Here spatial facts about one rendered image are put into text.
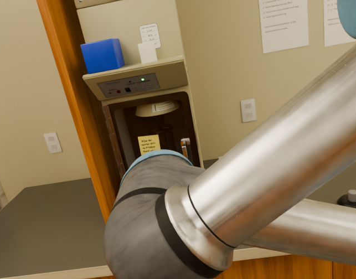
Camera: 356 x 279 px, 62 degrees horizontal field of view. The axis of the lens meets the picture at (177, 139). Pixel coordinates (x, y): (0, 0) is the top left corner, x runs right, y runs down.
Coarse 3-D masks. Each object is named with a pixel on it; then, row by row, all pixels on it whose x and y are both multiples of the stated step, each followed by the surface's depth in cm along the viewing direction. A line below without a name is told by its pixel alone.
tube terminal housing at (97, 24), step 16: (128, 0) 95; (144, 0) 95; (160, 0) 94; (80, 16) 97; (96, 16) 97; (112, 16) 97; (128, 16) 96; (144, 16) 96; (160, 16) 96; (176, 16) 96; (96, 32) 98; (112, 32) 98; (128, 32) 98; (160, 32) 98; (176, 32) 97; (128, 48) 100; (160, 48) 99; (176, 48) 99; (128, 64) 102; (128, 96) 105; (144, 96) 105; (192, 112) 106
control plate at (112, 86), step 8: (112, 80) 94; (120, 80) 95; (128, 80) 95; (136, 80) 95; (144, 80) 96; (152, 80) 96; (104, 88) 97; (112, 88) 98; (120, 88) 98; (144, 88) 100; (152, 88) 100; (160, 88) 101; (112, 96) 102
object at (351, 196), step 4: (348, 192) 96; (352, 192) 95; (344, 196) 99; (348, 196) 96; (352, 196) 95; (340, 200) 97; (344, 200) 96; (348, 200) 96; (352, 200) 95; (340, 204) 96; (344, 204) 95; (348, 204) 94; (352, 204) 94
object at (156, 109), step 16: (160, 96) 104; (176, 96) 103; (112, 112) 106; (128, 112) 106; (144, 112) 106; (160, 112) 106; (176, 112) 105; (128, 128) 108; (144, 128) 108; (160, 128) 108; (176, 128) 107; (192, 128) 107; (128, 144) 110; (160, 144) 110; (176, 144) 109; (192, 144) 109; (128, 160) 112; (192, 160) 111
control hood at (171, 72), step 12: (168, 60) 90; (180, 60) 89; (108, 72) 91; (120, 72) 91; (132, 72) 92; (144, 72) 92; (156, 72) 93; (168, 72) 93; (180, 72) 94; (96, 84) 95; (168, 84) 99; (180, 84) 100; (96, 96) 101; (120, 96) 103
